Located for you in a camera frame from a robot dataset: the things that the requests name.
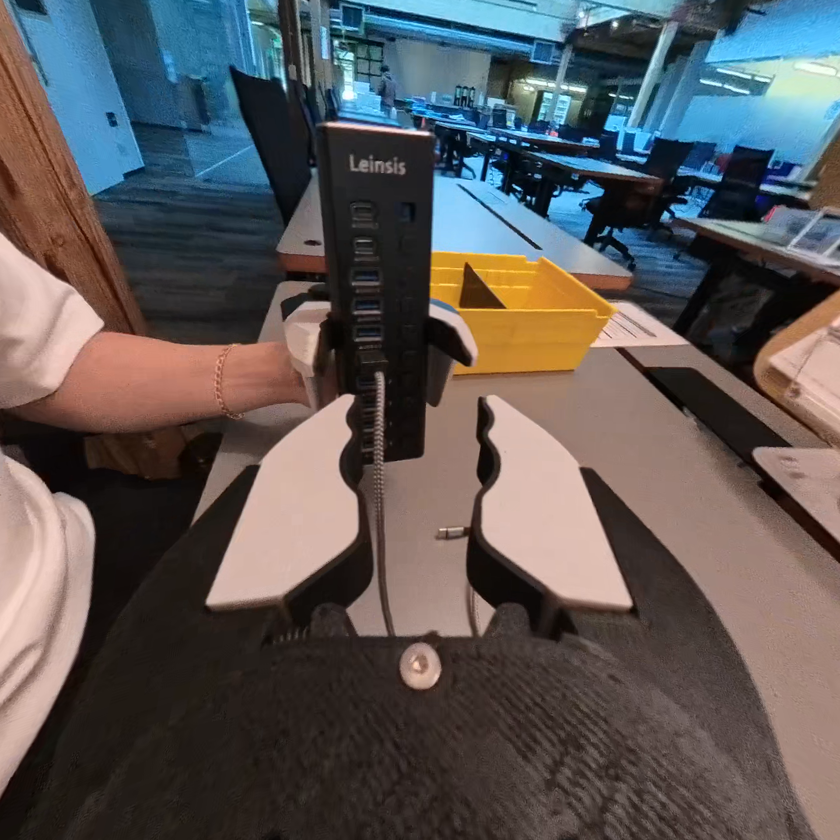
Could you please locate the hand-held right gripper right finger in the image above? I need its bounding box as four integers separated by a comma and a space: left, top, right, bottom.
465, 394, 636, 618

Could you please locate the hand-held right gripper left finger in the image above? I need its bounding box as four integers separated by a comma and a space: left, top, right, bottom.
205, 397, 376, 615

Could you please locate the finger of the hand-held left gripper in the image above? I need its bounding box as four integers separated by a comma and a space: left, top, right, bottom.
284, 301, 337, 412
423, 305, 480, 408

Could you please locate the black usb hub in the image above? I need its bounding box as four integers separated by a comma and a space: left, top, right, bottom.
311, 120, 438, 464

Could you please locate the yellow plastic bin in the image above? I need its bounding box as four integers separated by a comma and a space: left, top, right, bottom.
430, 248, 616, 379

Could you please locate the person's left forearm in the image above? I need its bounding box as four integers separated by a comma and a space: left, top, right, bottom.
11, 327, 263, 435

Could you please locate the person's left hand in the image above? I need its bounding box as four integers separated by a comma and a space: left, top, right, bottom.
252, 342, 311, 416

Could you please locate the black high-back chair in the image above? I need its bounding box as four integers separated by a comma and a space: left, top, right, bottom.
229, 65, 316, 228

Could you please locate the printed paper sheet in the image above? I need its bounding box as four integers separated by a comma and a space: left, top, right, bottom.
592, 301, 691, 351

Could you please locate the black mesh office chair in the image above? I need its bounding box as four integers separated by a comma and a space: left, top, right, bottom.
696, 143, 777, 225
582, 137, 698, 253

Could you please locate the person in white shirt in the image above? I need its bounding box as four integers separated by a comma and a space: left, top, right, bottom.
0, 233, 107, 791

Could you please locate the wooden panel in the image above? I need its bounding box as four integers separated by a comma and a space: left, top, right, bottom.
0, 0, 187, 481

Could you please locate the illustrated instruction board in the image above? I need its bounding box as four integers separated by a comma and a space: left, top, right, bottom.
754, 289, 840, 443

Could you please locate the gold chain bracelet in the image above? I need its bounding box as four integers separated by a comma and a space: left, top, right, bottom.
212, 343, 248, 424

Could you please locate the grey braided cable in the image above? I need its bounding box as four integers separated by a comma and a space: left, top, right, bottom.
353, 342, 483, 640

